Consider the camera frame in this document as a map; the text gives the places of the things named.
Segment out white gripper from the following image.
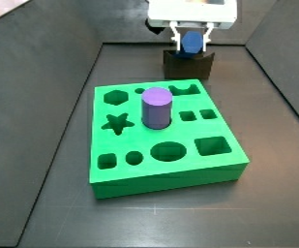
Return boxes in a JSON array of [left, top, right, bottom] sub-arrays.
[[149, 0, 237, 52]]

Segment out blue hexagonal prism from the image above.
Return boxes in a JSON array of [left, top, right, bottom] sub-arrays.
[[176, 31, 204, 58]]

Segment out black curved cradle stand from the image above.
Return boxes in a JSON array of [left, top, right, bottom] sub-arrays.
[[164, 50, 216, 79]]

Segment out purple cylinder peg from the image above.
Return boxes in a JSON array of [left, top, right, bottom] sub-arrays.
[[142, 87, 173, 130]]

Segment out green shape sorter block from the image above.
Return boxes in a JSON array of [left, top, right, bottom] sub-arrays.
[[90, 79, 249, 199]]

